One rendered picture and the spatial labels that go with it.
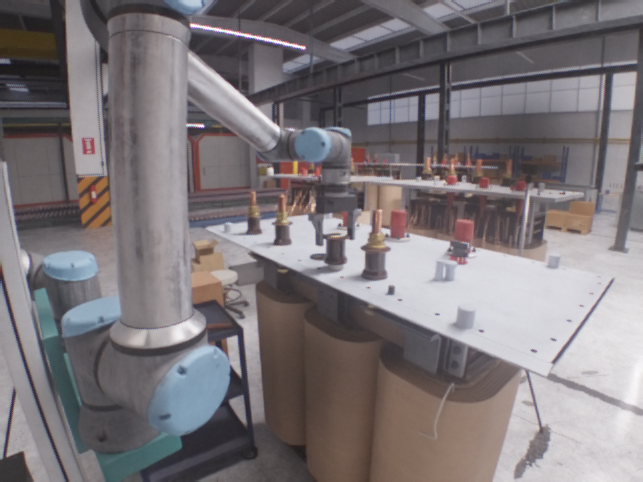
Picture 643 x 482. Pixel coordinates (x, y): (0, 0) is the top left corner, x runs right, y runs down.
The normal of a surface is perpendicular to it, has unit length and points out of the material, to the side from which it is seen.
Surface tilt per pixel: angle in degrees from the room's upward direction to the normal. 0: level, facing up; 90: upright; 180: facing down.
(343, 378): 90
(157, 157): 89
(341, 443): 90
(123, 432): 70
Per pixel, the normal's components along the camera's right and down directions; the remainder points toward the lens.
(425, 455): -0.62, 0.18
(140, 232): 0.22, 0.18
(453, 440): -0.17, 0.22
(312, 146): -0.37, 0.22
